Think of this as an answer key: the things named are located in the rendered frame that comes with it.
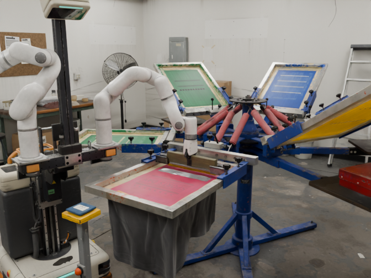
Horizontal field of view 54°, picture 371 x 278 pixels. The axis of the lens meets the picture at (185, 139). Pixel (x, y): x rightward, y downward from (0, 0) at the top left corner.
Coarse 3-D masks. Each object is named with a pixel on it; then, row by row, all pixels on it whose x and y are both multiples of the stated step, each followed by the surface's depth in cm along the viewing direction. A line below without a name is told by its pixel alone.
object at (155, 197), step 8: (208, 176) 220; (216, 176) 220; (200, 184) 206; (152, 192) 195; (184, 192) 195; (192, 192) 195; (152, 200) 184; (160, 200) 184; (168, 200) 184; (176, 200) 184
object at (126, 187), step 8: (160, 168) 234; (168, 168) 234; (176, 168) 234; (144, 176) 220; (160, 176) 220; (168, 176) 220; (176, 176) 220; (128, 184) 206; (128, 192) 195; (136, 192) 195; (144, 192) 195
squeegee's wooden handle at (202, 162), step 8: (168, 152) 234; (176, 152) 232; (168, 160) 235; (176, 160) 232; (184, 160) 228; (192, 160) 225; (200, 160) 221; (208, 160) 218; (216, 160) 217; (208, 168) 219
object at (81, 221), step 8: (96, 208) 176; (64, 216) 171; (72, 216) 167; (80, 216) 167; (88, 216) 169; (96, 216) 173; (80, 224) 172; (80, 232) 174; (88, 232) 176; (80, 240) 175; (88, 240) 177; (80, 248) 176; (88, 248) 178; (80, 256) 178; (88, 256) 178; (80, 264) 178; (88, 264) 179; (88, 272) 180
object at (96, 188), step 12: (132, 168) 223; (144, 168) 231; (108, 180) 205; (216, 180) 202; (96, 192) 191; (108, 192) 186; (204, 192) 187; (132, 204) 177; (144, 204) 173; (156, 204) 172; (180, 204) 172; (192, 204) 178; (168, 216) 166
